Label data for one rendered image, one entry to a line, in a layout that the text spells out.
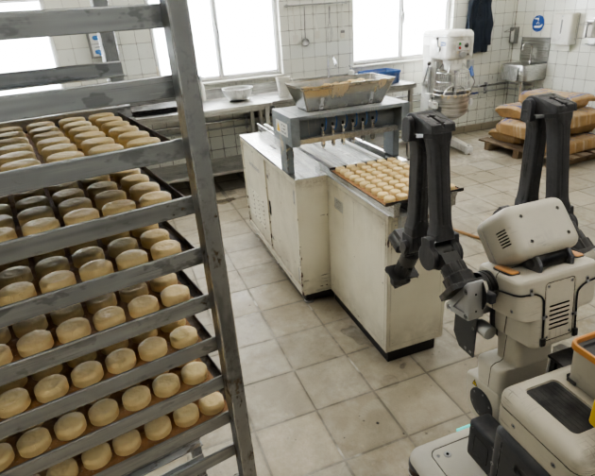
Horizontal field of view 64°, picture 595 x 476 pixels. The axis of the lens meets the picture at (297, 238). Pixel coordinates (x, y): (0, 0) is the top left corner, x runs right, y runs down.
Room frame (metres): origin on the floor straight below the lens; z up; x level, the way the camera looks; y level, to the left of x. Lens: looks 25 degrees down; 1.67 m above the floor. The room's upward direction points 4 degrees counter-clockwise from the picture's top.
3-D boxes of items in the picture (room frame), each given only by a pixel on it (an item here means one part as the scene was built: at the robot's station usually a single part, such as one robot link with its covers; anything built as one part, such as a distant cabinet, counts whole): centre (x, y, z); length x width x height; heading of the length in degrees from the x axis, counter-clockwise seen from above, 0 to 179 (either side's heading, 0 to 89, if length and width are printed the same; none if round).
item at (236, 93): (5.21, 0.52, 0.94); 0.33 x 0.33 x 0.12
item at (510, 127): (5.36, -2.73, 0.32); 0.72 x 0.42 x 0.17; 24
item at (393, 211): (2.85, -0.12, 0.87); 2.01 x 0.03 x 0.07; 18
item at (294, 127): (2.79, -0.30, 1.01); 0.72 x 0.33 x 0.34; 108
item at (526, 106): (1.49, -0.78, 1.18); 0.11 x 0.06 x 0.43; 108
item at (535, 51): (6.33, -3.07, 0.93); 0.99 x 0.38 x 1.09; 19
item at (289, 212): (3.24, -0.15, 0.42); 1.28 x 0.72 x 0.84; 18
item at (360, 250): (2.31, -0.46, 0.45); 0.70 x 0.34 x 0.90; 18
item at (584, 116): (5.16, -3.02, 0.47); 0.72 x 0.42 x 0.17; 115
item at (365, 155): (2.94, -0.40, 0.87); 2.01 x 0.03 x 0.07; 18
